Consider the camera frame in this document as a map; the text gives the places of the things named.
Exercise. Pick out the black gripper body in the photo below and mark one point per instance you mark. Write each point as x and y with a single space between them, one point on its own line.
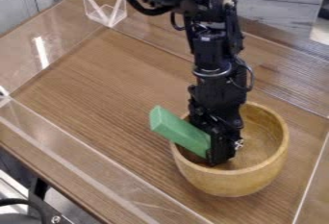
221 92

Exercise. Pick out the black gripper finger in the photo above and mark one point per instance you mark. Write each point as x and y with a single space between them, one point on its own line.
225 143
202 120

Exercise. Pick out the green rectangular block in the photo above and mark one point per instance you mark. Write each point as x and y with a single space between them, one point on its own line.
179 131

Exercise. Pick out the brown wooden bowl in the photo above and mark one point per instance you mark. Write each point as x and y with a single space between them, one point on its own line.
258 162

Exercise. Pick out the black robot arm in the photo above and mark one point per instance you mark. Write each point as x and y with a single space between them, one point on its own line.
211 28

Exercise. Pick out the black table leg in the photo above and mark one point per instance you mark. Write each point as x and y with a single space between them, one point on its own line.
39 188

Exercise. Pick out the clear acrylic tray wall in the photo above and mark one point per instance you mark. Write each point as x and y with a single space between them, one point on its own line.
86 68

